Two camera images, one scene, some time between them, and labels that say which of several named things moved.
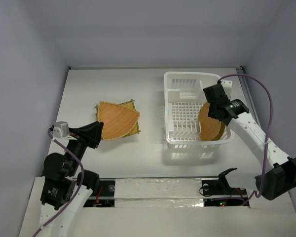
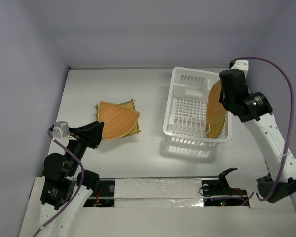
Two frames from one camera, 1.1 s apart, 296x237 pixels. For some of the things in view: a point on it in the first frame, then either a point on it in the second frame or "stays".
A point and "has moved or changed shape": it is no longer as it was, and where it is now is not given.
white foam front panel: (169, 208) stays
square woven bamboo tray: (130, 104) stays
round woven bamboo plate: (222, 130) → (215, 119)
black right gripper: (217, 112) → (223, 98)
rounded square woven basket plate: (209, 127) has moved or changed shape
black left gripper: (92, 132) stays
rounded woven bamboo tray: (118, 121) stays
